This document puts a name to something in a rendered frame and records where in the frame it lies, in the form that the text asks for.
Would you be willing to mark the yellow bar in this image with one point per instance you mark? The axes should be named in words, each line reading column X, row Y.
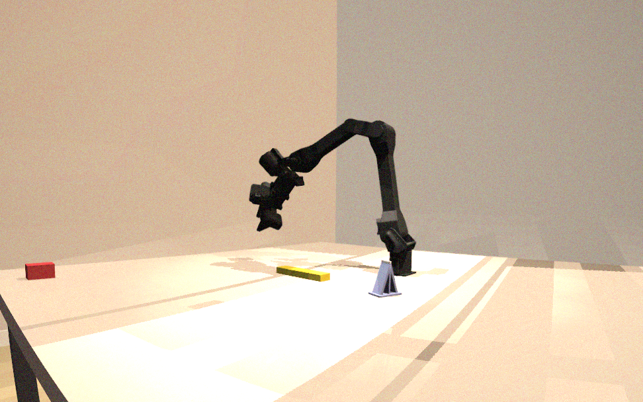
column 303, row 273

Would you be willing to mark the red rectangular block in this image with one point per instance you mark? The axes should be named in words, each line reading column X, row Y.
column 40, row 270

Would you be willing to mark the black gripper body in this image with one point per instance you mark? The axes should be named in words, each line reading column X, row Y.
column 270, row 217

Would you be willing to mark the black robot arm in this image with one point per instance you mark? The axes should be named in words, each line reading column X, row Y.
column 392, row 226

